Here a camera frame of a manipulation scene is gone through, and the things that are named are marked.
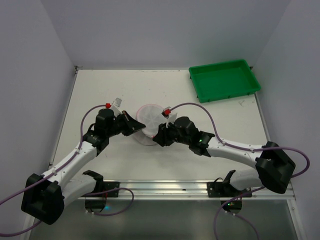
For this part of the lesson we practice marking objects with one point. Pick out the aluminium mounting rail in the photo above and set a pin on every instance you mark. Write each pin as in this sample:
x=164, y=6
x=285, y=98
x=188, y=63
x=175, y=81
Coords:
x=186, y=190

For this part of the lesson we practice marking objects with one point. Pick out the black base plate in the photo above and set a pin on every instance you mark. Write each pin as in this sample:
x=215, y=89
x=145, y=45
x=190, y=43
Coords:
x=107, y=188
x=222, y=188

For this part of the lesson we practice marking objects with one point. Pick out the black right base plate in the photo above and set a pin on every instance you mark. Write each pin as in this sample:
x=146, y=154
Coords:
x=222, y=188

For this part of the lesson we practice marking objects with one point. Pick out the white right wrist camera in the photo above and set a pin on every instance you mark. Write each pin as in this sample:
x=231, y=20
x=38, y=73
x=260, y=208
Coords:
x=169, y=115

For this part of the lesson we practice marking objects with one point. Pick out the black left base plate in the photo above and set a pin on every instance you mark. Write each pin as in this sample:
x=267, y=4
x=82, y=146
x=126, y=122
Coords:
x=107, y=188

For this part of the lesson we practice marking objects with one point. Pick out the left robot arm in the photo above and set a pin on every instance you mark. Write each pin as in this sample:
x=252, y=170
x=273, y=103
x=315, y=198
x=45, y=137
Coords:
x=48, y=194

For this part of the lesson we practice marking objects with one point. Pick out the green plastic tray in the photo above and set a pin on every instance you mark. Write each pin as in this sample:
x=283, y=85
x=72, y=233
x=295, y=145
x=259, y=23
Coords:
x=223, y=80

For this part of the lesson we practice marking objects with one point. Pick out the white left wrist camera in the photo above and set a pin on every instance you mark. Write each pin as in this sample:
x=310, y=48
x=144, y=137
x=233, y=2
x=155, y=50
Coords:
x=115, y=106

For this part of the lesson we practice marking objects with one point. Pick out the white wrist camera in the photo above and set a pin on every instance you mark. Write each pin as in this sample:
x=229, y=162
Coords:
x=169, y=115
x=115, y=106

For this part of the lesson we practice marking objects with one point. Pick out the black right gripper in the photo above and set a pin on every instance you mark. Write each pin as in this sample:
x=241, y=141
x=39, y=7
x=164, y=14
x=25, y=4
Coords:
x=165, y=133

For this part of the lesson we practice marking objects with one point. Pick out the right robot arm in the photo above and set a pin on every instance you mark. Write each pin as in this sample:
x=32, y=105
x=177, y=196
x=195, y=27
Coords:
x=269, y=166

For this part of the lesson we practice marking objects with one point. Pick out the white mesh laundry bag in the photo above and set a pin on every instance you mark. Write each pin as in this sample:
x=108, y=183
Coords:
x=151, y=116

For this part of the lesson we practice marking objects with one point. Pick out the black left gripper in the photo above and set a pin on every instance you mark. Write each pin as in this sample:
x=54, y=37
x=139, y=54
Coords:
x=126, y=124

